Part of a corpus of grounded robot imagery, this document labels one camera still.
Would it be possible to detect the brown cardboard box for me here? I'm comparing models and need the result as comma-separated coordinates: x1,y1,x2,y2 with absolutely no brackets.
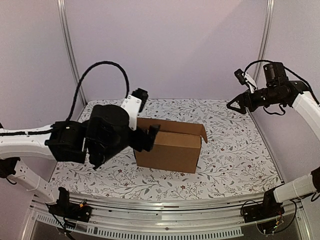
134,118,208,174

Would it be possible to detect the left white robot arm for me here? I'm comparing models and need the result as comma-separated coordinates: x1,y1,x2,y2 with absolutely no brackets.
0,104,160,217

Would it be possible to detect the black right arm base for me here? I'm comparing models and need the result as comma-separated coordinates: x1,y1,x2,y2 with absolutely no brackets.
240,190,285,223

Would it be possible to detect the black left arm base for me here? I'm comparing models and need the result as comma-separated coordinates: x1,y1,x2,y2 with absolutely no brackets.
48,187,93,223

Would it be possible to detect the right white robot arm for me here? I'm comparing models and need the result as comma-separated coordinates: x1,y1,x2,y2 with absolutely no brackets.
226,60,320,218

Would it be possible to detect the floral patterned table mat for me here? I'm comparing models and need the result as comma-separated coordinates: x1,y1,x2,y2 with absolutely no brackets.
50,99,282,201

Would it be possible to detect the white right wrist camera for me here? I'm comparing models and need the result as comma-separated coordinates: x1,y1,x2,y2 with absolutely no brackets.
234,68,258,93

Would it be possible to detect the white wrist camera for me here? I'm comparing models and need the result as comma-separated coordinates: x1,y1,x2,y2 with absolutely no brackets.
234,68,258,93
120,88,149,131

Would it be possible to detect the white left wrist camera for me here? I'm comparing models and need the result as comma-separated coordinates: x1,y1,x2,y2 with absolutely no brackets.
120,88,149,131

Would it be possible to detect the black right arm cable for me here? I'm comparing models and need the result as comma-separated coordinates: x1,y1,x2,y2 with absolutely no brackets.
242,59,320,106

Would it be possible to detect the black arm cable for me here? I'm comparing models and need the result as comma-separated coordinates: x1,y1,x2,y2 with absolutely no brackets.
242,59,320,106
67,61,131,123

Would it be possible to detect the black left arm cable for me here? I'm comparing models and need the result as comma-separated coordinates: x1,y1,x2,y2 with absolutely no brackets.
67,61,131,123

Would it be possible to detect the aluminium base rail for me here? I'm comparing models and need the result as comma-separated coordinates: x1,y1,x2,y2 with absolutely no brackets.
21,193,313,240

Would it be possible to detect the right aluminium frame post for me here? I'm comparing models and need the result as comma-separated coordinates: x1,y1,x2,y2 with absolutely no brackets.
253,0,275,83

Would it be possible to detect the aluminium frame post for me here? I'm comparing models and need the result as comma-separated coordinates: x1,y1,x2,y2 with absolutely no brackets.
56,0,88,108
253,0,275,83

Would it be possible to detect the left aluminium frame post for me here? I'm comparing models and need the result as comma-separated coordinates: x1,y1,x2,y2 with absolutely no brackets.
56,0,88,108

